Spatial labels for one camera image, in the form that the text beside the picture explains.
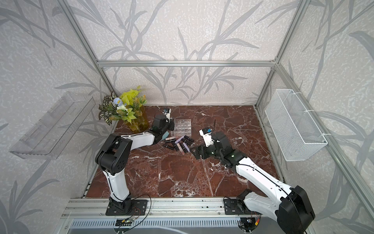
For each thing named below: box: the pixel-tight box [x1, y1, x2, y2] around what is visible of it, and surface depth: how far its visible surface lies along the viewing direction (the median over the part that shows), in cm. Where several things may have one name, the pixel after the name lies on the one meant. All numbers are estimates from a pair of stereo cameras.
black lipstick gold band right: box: [181, 138, 193, 146], surface depth 101 cm
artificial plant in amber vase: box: [98, 85, 150, 134], surface depth 91 cm
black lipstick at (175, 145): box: [171, 141, 180, 152], surface depth 98 cm
